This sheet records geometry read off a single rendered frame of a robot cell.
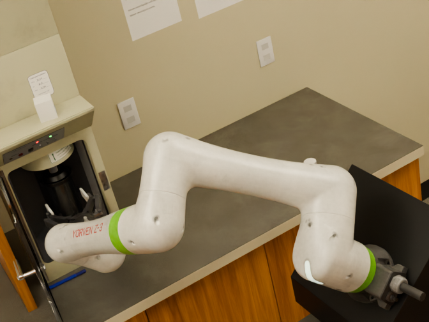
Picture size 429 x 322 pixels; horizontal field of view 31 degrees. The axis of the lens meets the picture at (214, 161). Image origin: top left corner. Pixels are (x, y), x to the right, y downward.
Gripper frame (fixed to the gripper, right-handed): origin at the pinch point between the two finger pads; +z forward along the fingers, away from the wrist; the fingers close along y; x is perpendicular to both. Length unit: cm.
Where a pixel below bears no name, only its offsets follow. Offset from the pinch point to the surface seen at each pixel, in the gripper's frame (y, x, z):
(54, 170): -1.3, -7.9, 7.6
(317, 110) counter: -110, 24, 22
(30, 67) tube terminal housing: -4.2, -46.1, -1.2
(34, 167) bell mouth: 4.8, -14.3, 3.2
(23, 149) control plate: 7.1, -26.8, -8.4
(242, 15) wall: -96, -16, 44
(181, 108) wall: -62, 10, 44
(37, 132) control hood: 2.5, -31.9, -12.6
